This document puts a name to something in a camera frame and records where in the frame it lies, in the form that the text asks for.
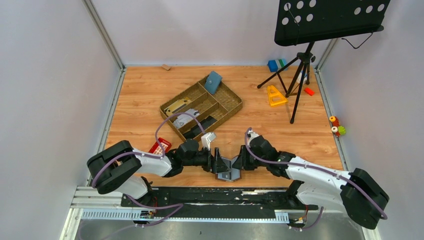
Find brown leather card holder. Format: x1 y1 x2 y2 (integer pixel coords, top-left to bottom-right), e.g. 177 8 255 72
215 157 242 182

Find woven divided basket tray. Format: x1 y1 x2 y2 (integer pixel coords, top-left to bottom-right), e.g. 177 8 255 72
159 75 243 141

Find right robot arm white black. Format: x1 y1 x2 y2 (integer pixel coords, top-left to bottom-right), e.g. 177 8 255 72
240 130 390 230

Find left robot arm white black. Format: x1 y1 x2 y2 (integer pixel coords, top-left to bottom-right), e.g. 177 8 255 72
86 139 229 199

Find black card in basket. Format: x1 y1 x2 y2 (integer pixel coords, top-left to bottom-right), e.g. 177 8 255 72
183 115 218 141

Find silver grey card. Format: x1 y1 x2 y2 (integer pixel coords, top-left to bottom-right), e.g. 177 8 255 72
172 108 200 129

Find gold credit card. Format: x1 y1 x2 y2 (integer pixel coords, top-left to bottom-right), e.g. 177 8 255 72
163 97 192 117

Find blue leather card holder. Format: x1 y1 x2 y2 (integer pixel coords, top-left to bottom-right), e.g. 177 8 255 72
204 71 223 95

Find red plastic block tray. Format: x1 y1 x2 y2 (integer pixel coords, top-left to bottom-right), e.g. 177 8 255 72
149 137 172 155

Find yellow triangular toy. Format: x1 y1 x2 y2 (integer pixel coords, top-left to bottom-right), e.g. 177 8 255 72
266 85 288 107

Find small red block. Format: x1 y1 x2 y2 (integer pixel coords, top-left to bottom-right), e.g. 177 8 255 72
304 87 315 96

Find orange green toy pieces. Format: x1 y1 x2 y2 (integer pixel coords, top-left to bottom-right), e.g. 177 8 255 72
329 115 347 137

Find blue green white blocks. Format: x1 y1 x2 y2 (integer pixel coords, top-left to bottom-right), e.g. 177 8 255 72
267 58 287 73

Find small cardboard piece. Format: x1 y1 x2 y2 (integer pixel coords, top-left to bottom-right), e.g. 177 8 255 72
161 64 171 71

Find black music stand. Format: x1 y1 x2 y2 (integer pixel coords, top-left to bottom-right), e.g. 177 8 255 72
271 0 390 112

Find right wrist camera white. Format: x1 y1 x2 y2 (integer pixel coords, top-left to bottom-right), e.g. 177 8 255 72
244 128 260 146

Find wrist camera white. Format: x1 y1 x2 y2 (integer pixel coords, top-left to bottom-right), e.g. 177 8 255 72
200 132 217 151
244 128 260 146

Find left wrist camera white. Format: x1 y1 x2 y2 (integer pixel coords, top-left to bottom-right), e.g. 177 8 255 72
200 132 217 151

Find white cable duct rail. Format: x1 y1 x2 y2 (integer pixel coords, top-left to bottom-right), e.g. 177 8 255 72
80 208 290 224

